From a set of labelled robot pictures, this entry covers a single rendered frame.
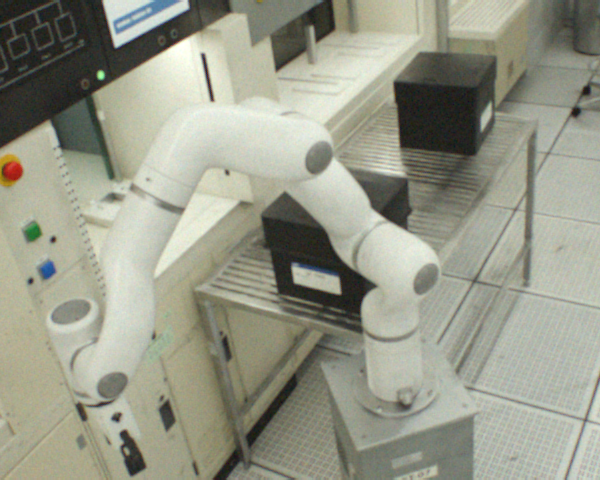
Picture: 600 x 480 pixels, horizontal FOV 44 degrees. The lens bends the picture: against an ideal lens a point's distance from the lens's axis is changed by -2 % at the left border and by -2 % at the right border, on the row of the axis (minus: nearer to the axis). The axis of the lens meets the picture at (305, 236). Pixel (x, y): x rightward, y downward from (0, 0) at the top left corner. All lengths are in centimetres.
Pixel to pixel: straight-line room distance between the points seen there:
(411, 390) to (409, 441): 11
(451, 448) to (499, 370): 116
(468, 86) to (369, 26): 110
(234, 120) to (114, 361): 39
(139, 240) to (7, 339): 65
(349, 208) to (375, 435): 54
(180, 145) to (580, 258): 255
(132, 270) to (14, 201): 57
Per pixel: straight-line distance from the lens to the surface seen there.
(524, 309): 314
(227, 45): 206
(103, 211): 233
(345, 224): 134
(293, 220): 186
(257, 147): 114
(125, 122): 242
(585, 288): 328
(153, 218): 113
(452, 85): 252
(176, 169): 112
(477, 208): 232
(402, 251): 142
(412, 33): 344
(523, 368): 289
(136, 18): 186
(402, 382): 165
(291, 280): 198
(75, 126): 278
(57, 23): 169
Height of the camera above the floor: 199
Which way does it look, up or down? 33 degrees down
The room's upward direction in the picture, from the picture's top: 9 degrees counter-clockwise
